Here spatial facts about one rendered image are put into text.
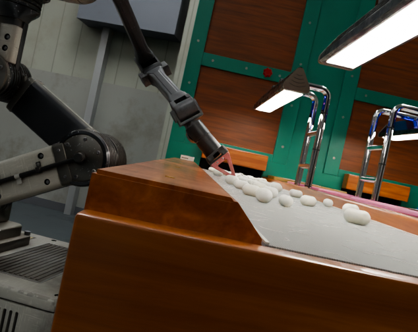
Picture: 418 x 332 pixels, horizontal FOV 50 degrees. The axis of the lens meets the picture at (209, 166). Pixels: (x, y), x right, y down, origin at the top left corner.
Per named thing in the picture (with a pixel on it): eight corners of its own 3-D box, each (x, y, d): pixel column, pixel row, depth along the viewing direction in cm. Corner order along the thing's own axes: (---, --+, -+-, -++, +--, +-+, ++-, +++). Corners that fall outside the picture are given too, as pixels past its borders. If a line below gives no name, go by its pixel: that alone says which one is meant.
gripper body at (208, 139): (224, 150, 143) (209, 132, 143) (227, 149, 133) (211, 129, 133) (208, 163, 143) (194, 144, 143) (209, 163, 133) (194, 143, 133)
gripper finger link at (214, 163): (240, 170, 143) (222, 147, 143) (243, 170, 136) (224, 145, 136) (224, 183, 143) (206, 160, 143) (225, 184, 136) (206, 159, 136)
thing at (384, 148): (366, 226, 156) (395, 100, 156) (346, 219, 176) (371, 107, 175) (419, 238, 157) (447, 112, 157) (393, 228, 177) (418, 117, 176)
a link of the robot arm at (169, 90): (136, 70, 168) (161, 57, 169) (142, 83, 171) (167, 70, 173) (169, 113, 133) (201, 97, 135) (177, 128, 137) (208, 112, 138)
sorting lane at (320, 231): (258, 274, 29) (266, 242, 29) (197, 172, 210) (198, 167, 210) (683, 361, 31) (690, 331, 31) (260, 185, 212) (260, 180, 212)
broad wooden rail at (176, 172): (31, 447, 29) (91, 167, 29) (165, 195, 210) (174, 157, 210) (213, 480, 30) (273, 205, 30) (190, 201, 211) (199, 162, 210)
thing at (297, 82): (283, 87, 133) (288, 63, 133) (252, 109, 195) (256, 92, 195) (309, 93, 133) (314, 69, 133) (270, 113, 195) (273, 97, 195)
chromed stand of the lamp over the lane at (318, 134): (254, 203, 154) (282, 74, 153) (246, 197, 174) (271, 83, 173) (308, 214, 155) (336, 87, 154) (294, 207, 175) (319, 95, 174)
